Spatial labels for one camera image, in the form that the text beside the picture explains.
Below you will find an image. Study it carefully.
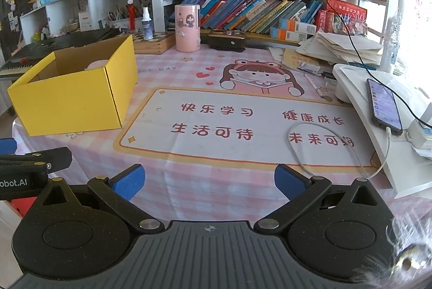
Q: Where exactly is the orange and blue carton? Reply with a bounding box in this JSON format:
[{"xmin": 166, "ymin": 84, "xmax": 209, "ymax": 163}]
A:
[
  {"xmin": 279, "ymin": 18, "xmax": 318, "ymax": 35},
  {"xmin": 270, "ymin": 28, "xmax": 299, "ymax": 42}
]

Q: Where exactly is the black smartphone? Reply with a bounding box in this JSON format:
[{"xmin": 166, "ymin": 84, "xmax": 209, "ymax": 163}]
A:
[{"xmin": 366, "ymin": 78, "xmax": 404, "ymax": 136}]

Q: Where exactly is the white charging cable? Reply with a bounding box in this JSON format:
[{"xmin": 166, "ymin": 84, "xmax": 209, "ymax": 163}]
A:
[{"xmin": 288, "ymin": 122, "xmax": 392, "ymax": 180}]

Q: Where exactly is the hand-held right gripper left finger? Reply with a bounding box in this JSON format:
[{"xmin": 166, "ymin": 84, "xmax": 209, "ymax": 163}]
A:
[{"xmin": 35, "ymin": 164, "xmax": 165, "ymax": 236}]

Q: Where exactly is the stack of papers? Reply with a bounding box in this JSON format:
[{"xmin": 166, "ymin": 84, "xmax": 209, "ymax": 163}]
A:
[{"xmin": 297, "ymin": 31, "xmax": 383, "ymax": 74}]

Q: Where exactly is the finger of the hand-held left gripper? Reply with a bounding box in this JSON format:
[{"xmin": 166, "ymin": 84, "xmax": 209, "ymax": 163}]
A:
[
  {"xmin": 0, "ymin": 147, "xmax": 72, "ymax": 172},
  {"xmin": 0, "ymin": 138, "xmax": 17, "ymax": 155}
]

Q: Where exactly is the pink checked desktop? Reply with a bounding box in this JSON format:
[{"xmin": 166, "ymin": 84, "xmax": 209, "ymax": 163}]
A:
[{"xmin": 12, "ymin": 38, "xmax": 432, "ymax": 232}]

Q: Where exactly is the black cable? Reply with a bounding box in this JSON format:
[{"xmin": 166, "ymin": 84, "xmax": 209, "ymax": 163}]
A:
[{"xmin": 304, "ymin": 0, "xmax": 432, "ymax": 128}]

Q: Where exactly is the red pencil box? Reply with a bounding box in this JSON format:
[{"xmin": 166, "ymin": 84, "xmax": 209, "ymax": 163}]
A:
[{"xmin": 315, "ymin": 0, "xmax": 368, "ymax": 36}]

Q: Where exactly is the white power adapter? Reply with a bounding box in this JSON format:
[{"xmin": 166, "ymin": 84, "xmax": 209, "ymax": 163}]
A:
[{"xmin": 405, "ymin": 118, "xmax": 432, "ymax": 149}]

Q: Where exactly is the pen holder with pens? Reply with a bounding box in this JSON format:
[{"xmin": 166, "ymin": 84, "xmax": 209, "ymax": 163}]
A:
[{"xmin": 108, "ymin": 2, "xmax": 152, "ymax": 32}]

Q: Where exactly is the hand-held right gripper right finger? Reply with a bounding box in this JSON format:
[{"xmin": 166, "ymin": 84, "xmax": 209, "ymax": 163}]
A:
[{"xmin": 254, "ymin": 164, "xmax": 389, "ymax": 234}]

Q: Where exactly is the fluffy white sleeve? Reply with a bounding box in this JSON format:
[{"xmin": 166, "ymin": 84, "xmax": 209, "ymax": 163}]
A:
[{"xmin": 351, "ymin": 208, "xmax": 432, "ymax": 289}]

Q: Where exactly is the black electronic keyboard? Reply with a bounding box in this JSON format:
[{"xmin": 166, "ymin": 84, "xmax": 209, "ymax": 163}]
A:
[{"xmin": 0, "ymin": 28, "xmax": 120, "ymax": 77}]

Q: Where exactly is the wooden chessboard box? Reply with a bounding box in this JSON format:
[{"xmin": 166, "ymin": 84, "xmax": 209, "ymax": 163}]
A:
[{"xmin": 130, "ymin": 32, "xmax": 176, "ymax": 55}]

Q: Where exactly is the white desk lamp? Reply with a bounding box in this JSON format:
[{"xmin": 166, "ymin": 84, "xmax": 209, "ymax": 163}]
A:
[{"xmin": 332, "ymin": 0, "xmax": 432, "ymax": 198}]

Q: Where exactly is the red tassel ornament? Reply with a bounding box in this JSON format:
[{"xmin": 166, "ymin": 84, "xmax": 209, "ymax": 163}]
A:
[{"xmin": 126, "ymin": 0, "xmax": 136, "ymax": 30}]

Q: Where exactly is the long row of slanted books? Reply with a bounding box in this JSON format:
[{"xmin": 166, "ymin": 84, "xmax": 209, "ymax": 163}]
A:
[{"xmin": 180, "ymin": 0, "xmax": 325, "ymax": 35}]

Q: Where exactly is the pink humidifier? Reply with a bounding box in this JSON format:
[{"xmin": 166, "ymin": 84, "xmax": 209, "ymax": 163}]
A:
[{"xmin": 174, "ymin": 4, "xmax": 201, "ymax": 52}]

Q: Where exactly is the white blue spray bottle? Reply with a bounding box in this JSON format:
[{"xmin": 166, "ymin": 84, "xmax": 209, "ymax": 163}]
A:
[{"xmin": 142, "ymin": 6, "xmax": 154, "ymax": 40}]

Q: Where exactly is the yellow cardboard box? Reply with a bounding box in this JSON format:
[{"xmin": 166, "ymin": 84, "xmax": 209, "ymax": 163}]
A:
[{"xmin": 7, "ymin": 34, "xmax": 138, "ymax": 137}]

